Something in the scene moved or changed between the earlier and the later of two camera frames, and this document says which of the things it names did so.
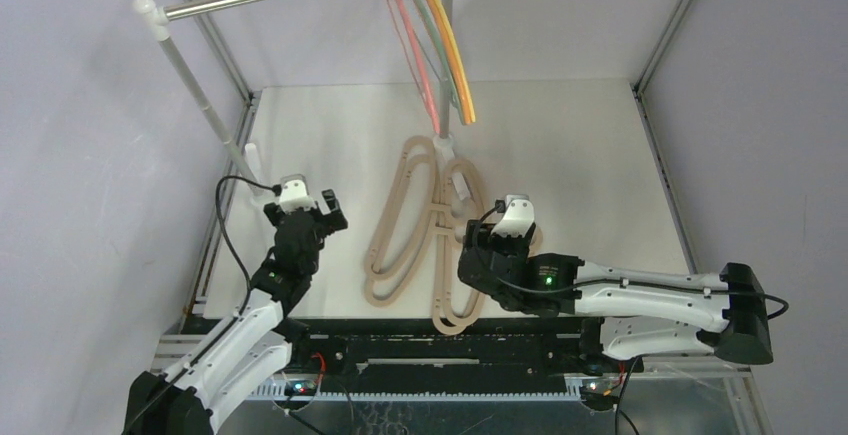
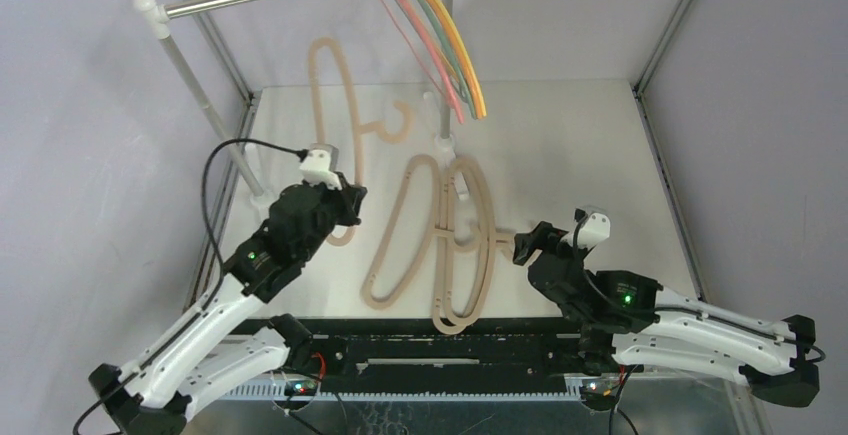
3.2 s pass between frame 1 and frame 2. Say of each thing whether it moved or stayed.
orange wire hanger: moved
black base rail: stayed
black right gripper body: moved
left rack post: stayed
